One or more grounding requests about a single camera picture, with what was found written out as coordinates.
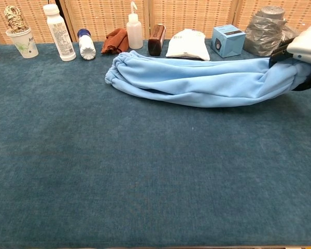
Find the translucent squeeze wash bottle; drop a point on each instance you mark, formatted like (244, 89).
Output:
(134, 33)

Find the light blue fleece pants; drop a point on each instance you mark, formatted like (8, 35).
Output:
(197, 83)

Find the bamboo folding screen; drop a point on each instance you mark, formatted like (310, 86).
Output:
(98, 18)

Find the light blue cardboard box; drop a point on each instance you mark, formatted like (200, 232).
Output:
(230, 41)

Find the white powder bag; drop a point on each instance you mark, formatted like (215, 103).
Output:
(186, 45)

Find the white bottle with blue cap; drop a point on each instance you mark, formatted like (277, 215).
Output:
(86, 48)

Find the tall white plastic bottle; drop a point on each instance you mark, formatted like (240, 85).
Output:
(61, 36)

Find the white paper cup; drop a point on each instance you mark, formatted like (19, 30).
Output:
(24, 46)

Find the teal table cloth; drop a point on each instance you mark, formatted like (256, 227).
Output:
(119, 168)

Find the grey garbage bag roll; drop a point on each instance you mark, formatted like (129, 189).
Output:
(264, 33)

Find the rust brown cloth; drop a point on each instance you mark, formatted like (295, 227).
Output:
(114, 42)

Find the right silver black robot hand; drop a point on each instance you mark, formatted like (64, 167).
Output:
(308, 46)

